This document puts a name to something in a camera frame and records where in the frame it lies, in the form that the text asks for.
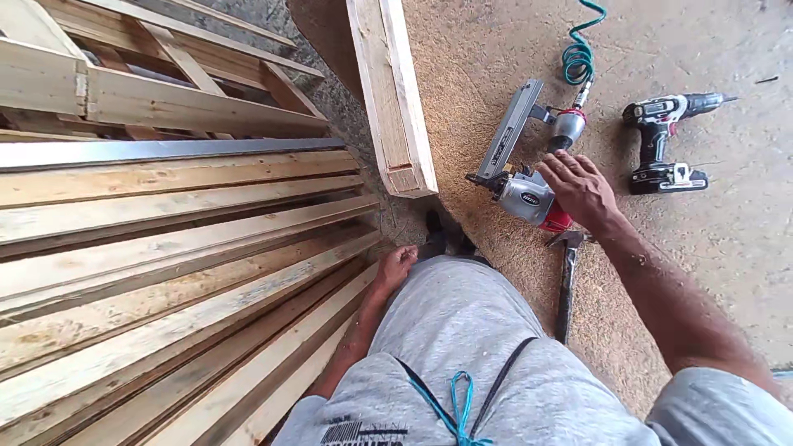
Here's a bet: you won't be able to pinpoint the pile of wooden planks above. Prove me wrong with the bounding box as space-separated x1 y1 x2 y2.
0 144 384 446

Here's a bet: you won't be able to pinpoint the person's right forearm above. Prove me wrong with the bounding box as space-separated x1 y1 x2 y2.
595 212 783 399

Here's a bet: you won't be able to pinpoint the person's left hand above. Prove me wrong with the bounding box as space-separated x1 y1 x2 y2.
375 245 419 292

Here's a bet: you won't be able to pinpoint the person's right hand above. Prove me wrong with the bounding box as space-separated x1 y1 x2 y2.
535 149 621 239

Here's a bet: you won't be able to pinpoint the person's left forearm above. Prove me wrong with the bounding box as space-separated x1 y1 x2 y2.
305 282 394 399

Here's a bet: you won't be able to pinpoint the wooden slatted frame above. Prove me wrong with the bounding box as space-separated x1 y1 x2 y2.
0 0 330 142

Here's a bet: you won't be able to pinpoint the long wooden beam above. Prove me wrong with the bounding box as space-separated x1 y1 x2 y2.
346 0 439 199

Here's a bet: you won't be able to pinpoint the layer of sawdust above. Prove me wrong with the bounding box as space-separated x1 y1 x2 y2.
403 0 672 422

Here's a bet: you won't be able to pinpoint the person's body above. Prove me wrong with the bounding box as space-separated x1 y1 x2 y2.
270 255 793 446

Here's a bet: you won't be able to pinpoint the person's legs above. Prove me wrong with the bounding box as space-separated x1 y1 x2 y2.
418 209 491 267

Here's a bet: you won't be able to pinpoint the claw hammer with dark handle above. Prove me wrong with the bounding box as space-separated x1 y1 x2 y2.
546 230 594 345

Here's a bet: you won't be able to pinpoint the black and white cordless drill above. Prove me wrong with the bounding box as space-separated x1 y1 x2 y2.
622 92 738 196

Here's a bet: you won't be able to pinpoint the grey metal strip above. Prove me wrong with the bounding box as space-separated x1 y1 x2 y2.
0 138 346 172

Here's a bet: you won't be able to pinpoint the silver and red nail gun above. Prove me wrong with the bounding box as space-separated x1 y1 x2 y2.
466 78 587 234

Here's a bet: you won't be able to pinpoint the green coiled air hose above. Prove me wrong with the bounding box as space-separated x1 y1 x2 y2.
562 0 607 86

